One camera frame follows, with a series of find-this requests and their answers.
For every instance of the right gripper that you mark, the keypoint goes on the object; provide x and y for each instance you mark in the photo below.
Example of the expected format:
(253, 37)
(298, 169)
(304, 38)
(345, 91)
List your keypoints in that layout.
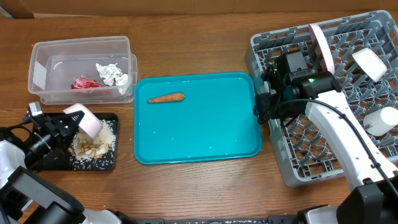
(264, 112)

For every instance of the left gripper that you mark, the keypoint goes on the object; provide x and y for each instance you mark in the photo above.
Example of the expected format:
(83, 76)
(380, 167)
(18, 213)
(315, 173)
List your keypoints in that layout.
(55, 127)

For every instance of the white bowl with food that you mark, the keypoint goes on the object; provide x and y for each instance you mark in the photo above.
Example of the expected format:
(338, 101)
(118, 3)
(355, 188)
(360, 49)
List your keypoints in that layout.
(90, 124)

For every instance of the peanut shells and rice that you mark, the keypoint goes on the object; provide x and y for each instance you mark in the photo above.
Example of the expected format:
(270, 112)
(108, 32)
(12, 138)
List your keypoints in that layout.
(95, 154)

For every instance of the red snack wrapper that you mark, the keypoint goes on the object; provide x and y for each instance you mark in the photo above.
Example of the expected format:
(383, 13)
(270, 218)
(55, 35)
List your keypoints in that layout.
(84, 83)

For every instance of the white tissue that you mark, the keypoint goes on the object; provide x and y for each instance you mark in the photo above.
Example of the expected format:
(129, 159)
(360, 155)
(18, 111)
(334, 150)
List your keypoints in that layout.
(121, 82)
(111, 74)

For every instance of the large white plate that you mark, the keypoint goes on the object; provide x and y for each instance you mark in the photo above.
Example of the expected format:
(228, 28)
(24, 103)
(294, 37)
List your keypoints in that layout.
(322, 49)

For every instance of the orange carrot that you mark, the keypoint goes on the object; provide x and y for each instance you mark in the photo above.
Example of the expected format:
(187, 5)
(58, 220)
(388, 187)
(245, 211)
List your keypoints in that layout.
(170, 98)

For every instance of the small white bowl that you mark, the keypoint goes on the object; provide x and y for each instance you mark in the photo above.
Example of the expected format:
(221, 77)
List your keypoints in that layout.
(370, 63)

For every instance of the white cup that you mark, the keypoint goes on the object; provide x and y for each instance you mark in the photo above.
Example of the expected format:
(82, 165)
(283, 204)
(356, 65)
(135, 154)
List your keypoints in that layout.
(381, 121)

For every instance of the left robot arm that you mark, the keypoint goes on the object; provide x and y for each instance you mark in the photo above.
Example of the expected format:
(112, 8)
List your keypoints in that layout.
(20, 185)

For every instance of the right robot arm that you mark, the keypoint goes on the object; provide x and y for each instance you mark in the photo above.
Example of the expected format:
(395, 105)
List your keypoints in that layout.
(288, 89)

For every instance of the grey dishwasher rack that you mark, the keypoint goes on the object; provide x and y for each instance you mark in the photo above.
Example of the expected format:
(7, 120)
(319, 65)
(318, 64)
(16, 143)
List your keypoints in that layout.
(302, 153)

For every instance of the clear plastic bin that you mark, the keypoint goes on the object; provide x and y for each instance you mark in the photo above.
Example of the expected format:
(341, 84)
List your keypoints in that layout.
(54, 66)

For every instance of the black plastic tray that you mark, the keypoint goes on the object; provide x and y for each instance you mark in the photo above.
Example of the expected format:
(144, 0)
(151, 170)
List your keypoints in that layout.
(62, 162)

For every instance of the teal serving tray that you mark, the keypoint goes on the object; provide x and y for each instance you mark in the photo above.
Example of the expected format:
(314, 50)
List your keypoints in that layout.
(215, 121)

